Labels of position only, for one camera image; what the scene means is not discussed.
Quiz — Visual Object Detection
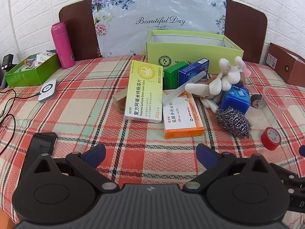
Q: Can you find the small white box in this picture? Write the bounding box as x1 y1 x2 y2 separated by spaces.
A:
37 51 57 63

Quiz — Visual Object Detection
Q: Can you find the small gold cardboard box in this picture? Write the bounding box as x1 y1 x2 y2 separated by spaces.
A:
113 89 128 114

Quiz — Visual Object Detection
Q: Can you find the translucent plastic tube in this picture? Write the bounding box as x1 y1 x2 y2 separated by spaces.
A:
163 71 206 103

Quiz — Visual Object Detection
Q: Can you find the yellow white medicine box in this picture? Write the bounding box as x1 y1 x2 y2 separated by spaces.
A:
124 60 164 124

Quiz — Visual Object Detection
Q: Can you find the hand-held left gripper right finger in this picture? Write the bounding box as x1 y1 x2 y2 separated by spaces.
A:
183 144 280 193

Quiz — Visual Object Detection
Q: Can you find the small green carton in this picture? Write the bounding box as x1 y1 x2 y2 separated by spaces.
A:
163 61 189 90

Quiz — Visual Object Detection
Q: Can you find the green cardboard tray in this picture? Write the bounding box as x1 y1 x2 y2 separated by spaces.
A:
5 50 62 88

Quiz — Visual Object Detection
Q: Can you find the black tape roll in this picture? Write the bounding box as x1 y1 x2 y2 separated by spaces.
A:
250 94 262 109

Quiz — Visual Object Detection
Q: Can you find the red tape roll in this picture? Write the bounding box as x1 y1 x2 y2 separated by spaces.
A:
260 127 282 151

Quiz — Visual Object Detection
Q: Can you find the brown cardboard box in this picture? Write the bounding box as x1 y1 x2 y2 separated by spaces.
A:
266 42 305 84

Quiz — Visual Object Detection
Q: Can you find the brown wooden headboard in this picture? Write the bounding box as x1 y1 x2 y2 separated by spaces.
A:
59 0 268 65

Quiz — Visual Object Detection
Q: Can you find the pink thermos bottle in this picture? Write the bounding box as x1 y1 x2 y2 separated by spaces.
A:
51 21 76 69

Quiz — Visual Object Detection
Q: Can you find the blue plastic box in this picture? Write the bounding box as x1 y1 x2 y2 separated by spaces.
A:
219 85 250 114

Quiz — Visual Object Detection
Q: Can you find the black charger device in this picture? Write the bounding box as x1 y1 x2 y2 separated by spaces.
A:
1 54 14 89

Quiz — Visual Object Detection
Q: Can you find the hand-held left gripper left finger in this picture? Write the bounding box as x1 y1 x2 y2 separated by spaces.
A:
25 145 120 193

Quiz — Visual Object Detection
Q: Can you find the floral plastic bag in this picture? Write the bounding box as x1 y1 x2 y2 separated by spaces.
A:
91 0 227 58

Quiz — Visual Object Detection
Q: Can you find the black cable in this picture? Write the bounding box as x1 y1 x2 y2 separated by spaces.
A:
0 114 16 155
0 88 45 118

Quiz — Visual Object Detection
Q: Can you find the black smartphone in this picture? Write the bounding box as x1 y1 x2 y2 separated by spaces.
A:
18 132 58 184

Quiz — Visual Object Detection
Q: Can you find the blue medicine box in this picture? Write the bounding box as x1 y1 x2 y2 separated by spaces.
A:
178 58 210 89

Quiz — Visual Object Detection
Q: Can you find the white wireless charger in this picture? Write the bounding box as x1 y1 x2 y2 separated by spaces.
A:
38 79 58 103

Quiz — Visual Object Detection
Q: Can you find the light green cardboard box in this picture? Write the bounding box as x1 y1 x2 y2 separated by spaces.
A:
146 30 245 75

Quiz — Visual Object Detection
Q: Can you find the orange white medicine box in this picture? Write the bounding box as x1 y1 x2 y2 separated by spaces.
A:
162 89 205 139

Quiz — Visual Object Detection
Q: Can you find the steel wool scrubber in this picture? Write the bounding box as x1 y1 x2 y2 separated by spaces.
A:
214 107 252 138

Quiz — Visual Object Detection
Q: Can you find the clear plastic cup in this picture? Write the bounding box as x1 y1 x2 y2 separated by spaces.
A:
260 86 297 117

